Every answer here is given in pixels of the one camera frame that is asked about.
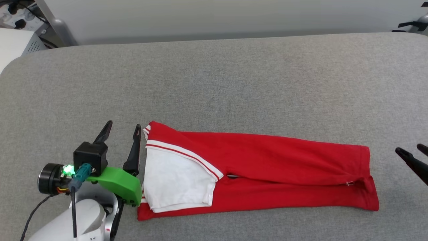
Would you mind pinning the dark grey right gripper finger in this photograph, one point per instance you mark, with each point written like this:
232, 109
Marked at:
414, 162
424, 149

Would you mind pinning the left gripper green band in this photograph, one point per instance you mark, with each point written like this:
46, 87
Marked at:
117, 182

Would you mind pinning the red and white basketball jersey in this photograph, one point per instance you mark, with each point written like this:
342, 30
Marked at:
267, 160

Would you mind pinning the black chair base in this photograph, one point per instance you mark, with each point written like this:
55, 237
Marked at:
413, 25

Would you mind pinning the white appliance with yellow label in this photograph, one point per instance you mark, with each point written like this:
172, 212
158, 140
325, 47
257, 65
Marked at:
13, 43

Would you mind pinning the white power strip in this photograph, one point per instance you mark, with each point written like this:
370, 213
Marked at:
20, 16

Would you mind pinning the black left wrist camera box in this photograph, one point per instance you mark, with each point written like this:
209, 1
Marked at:
90, 157

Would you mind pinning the grey metal post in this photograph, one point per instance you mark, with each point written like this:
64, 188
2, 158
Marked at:
57, 26

